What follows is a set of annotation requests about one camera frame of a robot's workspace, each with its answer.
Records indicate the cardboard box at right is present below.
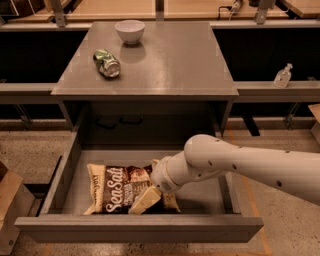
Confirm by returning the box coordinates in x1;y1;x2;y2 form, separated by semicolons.
309;103;320;145

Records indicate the cardboard box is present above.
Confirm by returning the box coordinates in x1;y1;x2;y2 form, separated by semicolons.
309;103;320;145
0;162;35;256

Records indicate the black cable with plug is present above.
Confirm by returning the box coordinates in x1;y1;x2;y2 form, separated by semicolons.
217;0;243;20

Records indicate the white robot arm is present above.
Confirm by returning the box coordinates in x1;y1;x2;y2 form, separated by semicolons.
129;134;320;215

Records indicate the grey cabinet counter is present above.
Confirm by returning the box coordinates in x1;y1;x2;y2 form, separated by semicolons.
52;21;238;129

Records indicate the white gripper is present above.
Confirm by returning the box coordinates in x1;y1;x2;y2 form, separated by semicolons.
128;156;181;215

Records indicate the brown SenSalt chip bag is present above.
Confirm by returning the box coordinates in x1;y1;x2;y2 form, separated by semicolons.
85;164;180;215

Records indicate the open grey top drawer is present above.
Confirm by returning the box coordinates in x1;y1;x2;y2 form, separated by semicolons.
15;132;263;243

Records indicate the white ceramic bowl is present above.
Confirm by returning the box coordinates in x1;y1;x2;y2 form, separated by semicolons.
115;20;145;44

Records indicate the cardboard box at left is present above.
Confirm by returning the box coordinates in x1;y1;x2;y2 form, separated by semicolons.
0;162;35;256

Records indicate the grey metal rail shelf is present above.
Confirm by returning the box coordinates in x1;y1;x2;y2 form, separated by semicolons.
1;22;319;102

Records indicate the clear sanitizer pump bottle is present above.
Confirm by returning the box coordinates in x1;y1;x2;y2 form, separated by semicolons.
273;63;293;88

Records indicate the crushed green soda can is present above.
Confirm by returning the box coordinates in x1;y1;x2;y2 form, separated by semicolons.
93;49;121;78

